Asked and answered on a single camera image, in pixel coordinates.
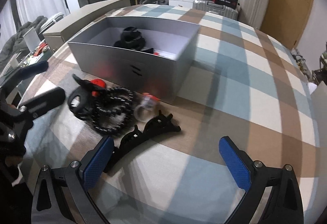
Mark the black bow hair clip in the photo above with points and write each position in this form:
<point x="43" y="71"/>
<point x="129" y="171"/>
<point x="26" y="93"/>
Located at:
<point x="156" y="126"/>

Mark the grey cardboard box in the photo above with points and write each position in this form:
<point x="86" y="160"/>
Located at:
<point x="161" y="73"/>

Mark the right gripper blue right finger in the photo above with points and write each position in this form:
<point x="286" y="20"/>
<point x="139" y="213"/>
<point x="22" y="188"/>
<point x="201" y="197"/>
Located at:
<point x="238" y="163"/>

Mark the black plastic hair claw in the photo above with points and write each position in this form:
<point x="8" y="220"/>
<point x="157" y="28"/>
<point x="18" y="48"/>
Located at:
<point x="131" y="38"/>

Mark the wooden door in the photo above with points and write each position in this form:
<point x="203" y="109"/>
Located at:
<point x="285" y="20"/>

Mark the silver aluminium suitcase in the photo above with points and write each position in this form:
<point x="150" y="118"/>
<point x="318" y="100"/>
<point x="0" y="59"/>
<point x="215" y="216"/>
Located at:
<point x="208" y="6"/>

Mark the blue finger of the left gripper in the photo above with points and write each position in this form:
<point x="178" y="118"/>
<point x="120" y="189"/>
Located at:
<point x="43" y="103"/>
<point x="33" y="69"/>

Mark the grey bed footboard bench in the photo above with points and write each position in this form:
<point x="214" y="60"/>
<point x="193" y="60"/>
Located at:
<point x="62" y="31"/>

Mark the grey clothes pile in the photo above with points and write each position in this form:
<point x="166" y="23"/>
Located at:
<point x="16" y="43"/>

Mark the person's left hand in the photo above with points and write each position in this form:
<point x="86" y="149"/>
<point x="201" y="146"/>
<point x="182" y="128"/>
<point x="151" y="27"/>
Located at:
<point x="13" y="161"/>

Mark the checkered bed sheet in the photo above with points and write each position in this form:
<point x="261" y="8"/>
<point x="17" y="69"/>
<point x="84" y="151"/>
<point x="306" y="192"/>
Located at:
<point x="243" y="84"/>

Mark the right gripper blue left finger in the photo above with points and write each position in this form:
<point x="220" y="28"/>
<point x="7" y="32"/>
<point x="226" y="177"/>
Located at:
<point x="94" y="162"/>

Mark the red China round badge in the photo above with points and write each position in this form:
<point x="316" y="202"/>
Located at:
<point x="97" y="82"/>

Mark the white upright suitcase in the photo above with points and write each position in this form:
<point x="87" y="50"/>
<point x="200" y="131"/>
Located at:
<point x="252" y="12"/>

